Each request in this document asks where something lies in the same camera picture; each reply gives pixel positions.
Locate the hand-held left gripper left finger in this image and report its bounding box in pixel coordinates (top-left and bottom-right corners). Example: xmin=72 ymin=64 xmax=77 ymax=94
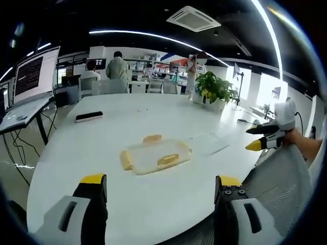
xmin=35 ymin=174 xmax=108 ymax=245

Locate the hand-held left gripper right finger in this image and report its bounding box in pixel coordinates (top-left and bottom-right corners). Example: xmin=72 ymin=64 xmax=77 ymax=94
xmin=214 ymin=175 xmax=282 ymax=245

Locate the clear lid with yellow clips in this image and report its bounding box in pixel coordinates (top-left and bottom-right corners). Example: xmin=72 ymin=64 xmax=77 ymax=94
xmin=120 ymin=133 xmax=193 ymax=176

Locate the grey mesh office chair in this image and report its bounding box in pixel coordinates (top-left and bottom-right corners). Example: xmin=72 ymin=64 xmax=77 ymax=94
xmin=241 ymin=144 xmax=314 ymax=238

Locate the clear plastic container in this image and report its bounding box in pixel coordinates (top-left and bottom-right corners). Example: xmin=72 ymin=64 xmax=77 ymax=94
xmin=189 ymin=132 xmax=230 ymax=156

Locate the green potted plant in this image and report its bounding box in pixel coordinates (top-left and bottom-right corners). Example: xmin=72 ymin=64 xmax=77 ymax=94
xmin=192 ymin=71 xmax=240 ymax=113

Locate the white office chair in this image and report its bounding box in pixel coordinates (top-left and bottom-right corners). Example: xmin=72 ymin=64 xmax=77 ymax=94
xmin=98 ymin=79 xmax=128 ymax=95
xmin=162 ymin=81 xmax=182 ymax=95
xmin=148 ymin=77 xmax=164 ymax=94
xmin=78 ymin=76 xmax=99 ymax=99

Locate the black and white eraser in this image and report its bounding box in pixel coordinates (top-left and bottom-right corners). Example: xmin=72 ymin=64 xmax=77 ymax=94
xmin=75 ymin=111 xmax=104 ymax=124

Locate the white side desk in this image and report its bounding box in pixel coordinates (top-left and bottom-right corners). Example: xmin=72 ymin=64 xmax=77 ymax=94
xmin=0 ymin=96 xmax=56 ymax=146

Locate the black computer case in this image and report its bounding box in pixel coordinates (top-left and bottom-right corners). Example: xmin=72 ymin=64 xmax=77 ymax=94
xmin=54 ymin=91 xmax=78 ymax=107

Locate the ceiling air conditioner unit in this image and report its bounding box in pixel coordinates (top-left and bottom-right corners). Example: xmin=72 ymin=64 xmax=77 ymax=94
xmin=166 ymin=5 xmax=222 ymax=33

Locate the small dark monitor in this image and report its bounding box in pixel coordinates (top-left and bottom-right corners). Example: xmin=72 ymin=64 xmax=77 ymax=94
xmin=86 ymin=58 xmax=107 ymax=70

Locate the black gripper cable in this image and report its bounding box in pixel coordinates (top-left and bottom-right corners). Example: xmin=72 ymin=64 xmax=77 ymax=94
xmin=294 ymin=111 xmax=305 ymax=134

